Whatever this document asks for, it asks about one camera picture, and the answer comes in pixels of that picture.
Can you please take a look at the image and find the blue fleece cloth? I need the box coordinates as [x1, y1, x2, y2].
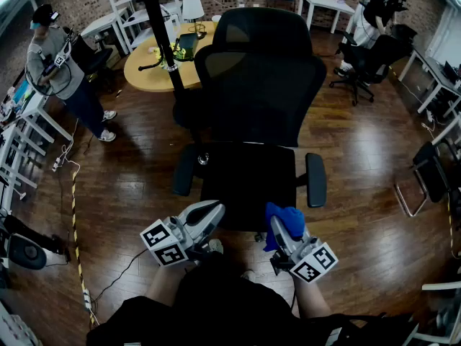
[264, 202, 306, 252]

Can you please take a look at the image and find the white metal-frame desk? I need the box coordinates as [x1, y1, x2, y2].
[0, 84, 75, 203]

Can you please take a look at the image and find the white shelf frame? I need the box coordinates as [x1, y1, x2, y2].
[410, 281, 461, 346]

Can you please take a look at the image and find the person's left forearm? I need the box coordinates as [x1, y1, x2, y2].
[143, 261, 197, 308]

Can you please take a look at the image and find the small white table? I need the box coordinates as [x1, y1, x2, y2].
[297, 0, 357, 35]

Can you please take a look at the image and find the person's right forearm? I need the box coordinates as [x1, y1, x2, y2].
[291, 274, 332, 320]

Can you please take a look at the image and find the black chair armrest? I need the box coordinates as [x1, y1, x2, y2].
[305, 152, 328, 208]
[171, 144, 199, 197]

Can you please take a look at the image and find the black coat rack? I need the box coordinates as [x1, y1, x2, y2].
[86, 0, 213, 129]

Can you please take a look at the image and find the white shelf unit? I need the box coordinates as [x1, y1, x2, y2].
[102, 0, 188, 56]

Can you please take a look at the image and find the yellow black striped tape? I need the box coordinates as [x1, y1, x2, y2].
[446, 192, 457, 258]
[71, 171, 100, 327]

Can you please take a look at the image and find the white storage box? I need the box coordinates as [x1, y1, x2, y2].
[0, 301, 39, 346]

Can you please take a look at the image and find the black office chair seat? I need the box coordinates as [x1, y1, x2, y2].
[200, 141, 298, 232]

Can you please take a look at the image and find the black mesh chair headrest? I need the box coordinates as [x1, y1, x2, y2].
[212, 7, 313, 61]

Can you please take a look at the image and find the black cable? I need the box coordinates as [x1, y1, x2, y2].
[89, 249, 149, 304]

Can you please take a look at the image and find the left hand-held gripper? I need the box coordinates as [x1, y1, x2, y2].
[139, 200, 226, 267]

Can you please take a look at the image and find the black cantilever chair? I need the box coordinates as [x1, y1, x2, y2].
[394, 141, 453, 218]

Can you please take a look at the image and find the grey black office chair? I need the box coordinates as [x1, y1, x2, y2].
[0, 229, 48, 272]

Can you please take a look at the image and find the oval wooden table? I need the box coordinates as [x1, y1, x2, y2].
[124, 20, 217, 93]

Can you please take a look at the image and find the dark rectangular box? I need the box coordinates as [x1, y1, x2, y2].
[178, 32, 200, 56]

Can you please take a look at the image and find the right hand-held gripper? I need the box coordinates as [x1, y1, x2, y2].
[270, 215, 339, 284]

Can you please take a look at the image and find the person's black clothing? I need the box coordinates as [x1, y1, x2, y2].
[86, 250, 421, 346]

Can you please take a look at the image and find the white table lamp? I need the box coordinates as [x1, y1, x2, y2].
[182, 0, 208, 40]

